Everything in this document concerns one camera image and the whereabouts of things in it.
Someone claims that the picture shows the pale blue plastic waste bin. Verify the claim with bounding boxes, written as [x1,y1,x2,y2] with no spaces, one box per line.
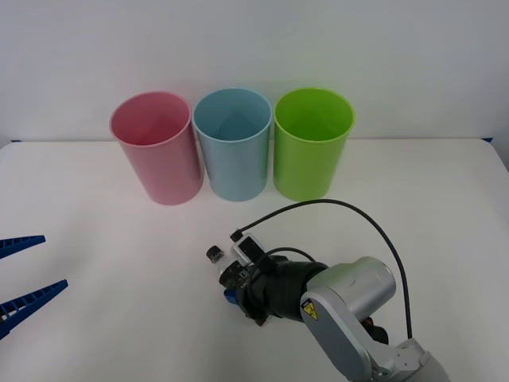
[192,88,274,202]

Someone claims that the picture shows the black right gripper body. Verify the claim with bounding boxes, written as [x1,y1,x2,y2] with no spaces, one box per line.
[236,260,288,328]

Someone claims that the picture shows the small bottle with black cap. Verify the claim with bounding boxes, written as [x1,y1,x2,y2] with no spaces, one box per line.
[204,244,255,290]

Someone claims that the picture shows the pink plastic waste bin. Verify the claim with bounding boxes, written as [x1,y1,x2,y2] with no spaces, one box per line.
[109,90,204,206]

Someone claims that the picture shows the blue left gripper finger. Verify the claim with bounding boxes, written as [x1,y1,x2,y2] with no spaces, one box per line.
[0,234,46,261]
[0,279,69,341]

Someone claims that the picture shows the green plastic waste bin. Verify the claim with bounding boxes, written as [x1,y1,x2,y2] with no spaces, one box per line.
[272,87,356,202]

